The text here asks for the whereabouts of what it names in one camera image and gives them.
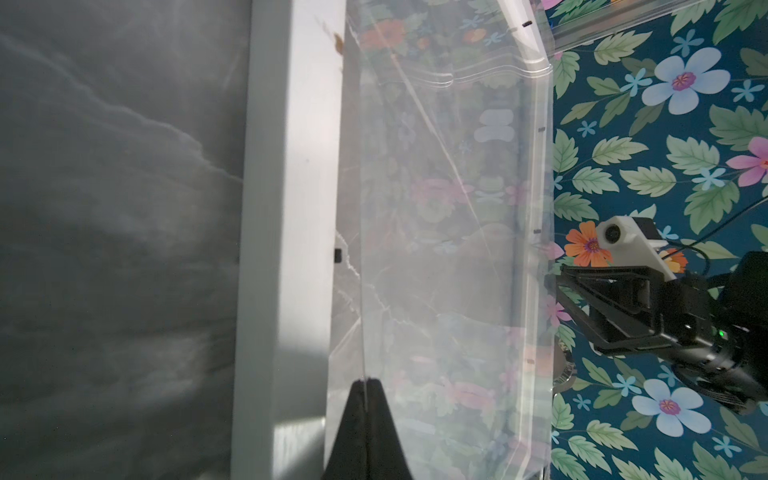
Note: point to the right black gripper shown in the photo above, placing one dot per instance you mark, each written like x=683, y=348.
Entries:
x=631, y=313

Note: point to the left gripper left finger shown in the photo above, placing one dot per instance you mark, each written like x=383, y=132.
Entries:
x=349, y=455

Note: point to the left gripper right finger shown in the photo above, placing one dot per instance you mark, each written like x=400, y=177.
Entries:
x=385, y=459

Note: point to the clear acrylic sheet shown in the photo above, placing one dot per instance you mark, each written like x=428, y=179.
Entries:
x=443, y=228

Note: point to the white picture frame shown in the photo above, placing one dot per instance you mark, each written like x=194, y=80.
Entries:
x=288, y=242

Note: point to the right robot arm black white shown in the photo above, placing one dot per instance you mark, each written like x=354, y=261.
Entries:
x=740, y=299

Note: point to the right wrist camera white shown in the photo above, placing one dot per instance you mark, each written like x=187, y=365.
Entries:
x=634, y=242

